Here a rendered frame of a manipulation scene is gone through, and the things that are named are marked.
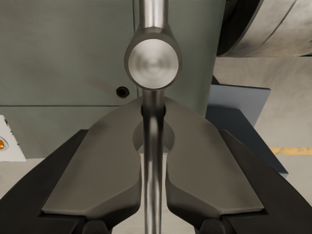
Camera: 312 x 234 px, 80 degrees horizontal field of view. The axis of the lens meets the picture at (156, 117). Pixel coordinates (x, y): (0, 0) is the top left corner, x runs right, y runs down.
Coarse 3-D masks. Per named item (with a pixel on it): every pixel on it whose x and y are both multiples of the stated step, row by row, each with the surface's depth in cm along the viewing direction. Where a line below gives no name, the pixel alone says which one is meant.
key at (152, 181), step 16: (144, 0) 7; (160, 0) 7; (144, 16) 7; (160, 16) 7; (144, 96) 10; (160, 96) 9; (144, 112) 10; (160, 112) 10; (144, 128) 11; (160, 128) 11; (144, 144) 11; (160, 144) 11; (144, 160) 11; (160, 160) 11; (144, 176) 12; (160, 176) 12; (144, 192) 12; (160, 192) 12; (144, 208) 13; (160, 208) 13; (144, 224) 13; (160, 224) 13
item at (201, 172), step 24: (168, 120) 9; (192, 120) 9; (168, 144) 9; (192, 144) 8; (216, 144) 8; (168, 168) 7; (192, 168) 7; (216, 168) 7; (240, 168) 7; (168, 192) 7; (192, 192) 6; (216, 192) 6; (240, 192) 6; (192, 216) 6; (216, 216) 6
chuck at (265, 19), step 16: (240, 0) 23; (256, 0) 20; (272, 0) 19; (288, 0) 19; (240, 16) 23; (256, 16) 20; (272, 16) 20; (224, 32) 29; (240, 32) 23; (256, 32) 23; (224, 48) 29; (240, 48) 26
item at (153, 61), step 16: (144, 32) 7; (160, 32) 7; (128, 48) 7; (144, 48) 7; (160, 48) 7; (176, 48) 7; (128, 64) 7; (144, 64) 7; (160, 64) 7; (176, 64) 7; (144, 80) 7; (160, 80) 7
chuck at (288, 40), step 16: (304, 0) 19; (288, 16) 20; (304, 16) 20; (272, 32) 23; (288, 32) 23; (304, 32) 23; (256, 48) 26; (272, 48) 26; (288, 48) 26; (304, 48) 26
